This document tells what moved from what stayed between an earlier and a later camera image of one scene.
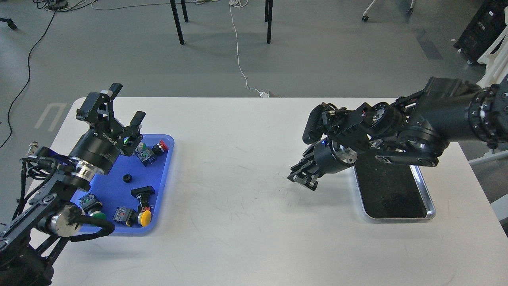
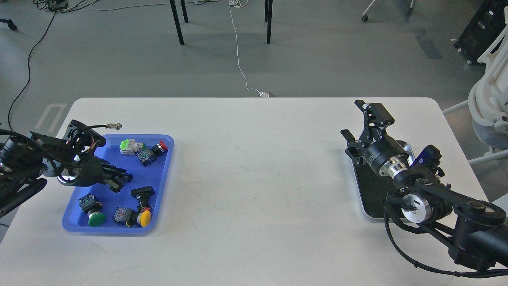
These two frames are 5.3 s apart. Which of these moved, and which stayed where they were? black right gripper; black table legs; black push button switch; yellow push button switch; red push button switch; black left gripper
Moved: black right gripper; black left gripper
Stayed: black table legs; black push button switch; red push button switch; yellow push button switch
